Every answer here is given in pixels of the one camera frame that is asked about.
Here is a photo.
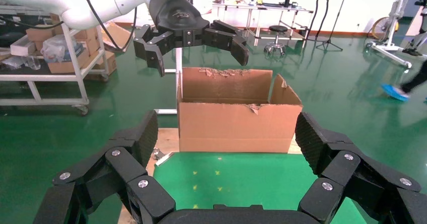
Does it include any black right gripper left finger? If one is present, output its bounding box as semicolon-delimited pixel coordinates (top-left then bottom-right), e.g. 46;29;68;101
33;110;176;224

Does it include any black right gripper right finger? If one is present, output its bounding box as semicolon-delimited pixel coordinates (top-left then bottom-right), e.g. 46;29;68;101
295;111;427;224

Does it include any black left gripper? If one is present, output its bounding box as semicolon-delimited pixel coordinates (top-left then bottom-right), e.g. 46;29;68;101
132;0;250;78

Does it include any flat cardboard sheet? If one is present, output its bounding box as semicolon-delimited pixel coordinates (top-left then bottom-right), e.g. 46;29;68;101
100;22;134;54

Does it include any brown cardboard box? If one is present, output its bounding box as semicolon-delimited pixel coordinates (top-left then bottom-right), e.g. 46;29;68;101
26;26;56;43
73;27;99;51
47;47;99;74
85;50;117;82

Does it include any large open cardboard carton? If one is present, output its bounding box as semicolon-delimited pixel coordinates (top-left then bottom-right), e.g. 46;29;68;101
176;66;304;154

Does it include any white flat box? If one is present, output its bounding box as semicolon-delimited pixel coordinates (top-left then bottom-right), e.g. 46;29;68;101
10;35;37;57

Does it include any white metal table clip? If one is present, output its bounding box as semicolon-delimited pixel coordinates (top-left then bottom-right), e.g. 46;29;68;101
152;148;174;167

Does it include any black round stool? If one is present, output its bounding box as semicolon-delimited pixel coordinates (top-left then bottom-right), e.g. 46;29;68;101
263;25;290;56

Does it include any person with blue shoe cover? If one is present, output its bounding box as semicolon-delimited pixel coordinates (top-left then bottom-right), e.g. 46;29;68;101
381;59;427;102

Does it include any green cloth mat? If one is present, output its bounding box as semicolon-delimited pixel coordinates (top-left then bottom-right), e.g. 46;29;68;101
153;152;368;224

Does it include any clear plastic bag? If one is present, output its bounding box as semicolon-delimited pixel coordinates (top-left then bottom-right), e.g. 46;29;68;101
40;34;77;64

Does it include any black tripod stand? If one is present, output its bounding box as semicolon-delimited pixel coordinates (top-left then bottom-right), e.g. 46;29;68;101
315;0;351;52

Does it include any yellow round fan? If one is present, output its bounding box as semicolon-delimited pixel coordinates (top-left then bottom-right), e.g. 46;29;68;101
371;17;399;41

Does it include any white wheeled shelf cart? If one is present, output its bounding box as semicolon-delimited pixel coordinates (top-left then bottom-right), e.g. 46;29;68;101
0;6;111;116

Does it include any clear plastic bottle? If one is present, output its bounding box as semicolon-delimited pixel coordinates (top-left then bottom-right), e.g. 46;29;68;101
25;55;42;71

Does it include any white equipment stand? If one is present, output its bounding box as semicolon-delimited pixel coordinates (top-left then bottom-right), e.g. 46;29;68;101
365;0;414;68

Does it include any white floor stand frame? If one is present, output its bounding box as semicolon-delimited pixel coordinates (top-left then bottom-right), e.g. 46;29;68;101
154;47;183;116

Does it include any white frame table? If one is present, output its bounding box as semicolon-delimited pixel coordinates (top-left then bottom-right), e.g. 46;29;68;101
211;1;314;46

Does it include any thick black braided cable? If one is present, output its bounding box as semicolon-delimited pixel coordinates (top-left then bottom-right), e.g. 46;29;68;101
78;0;138;50

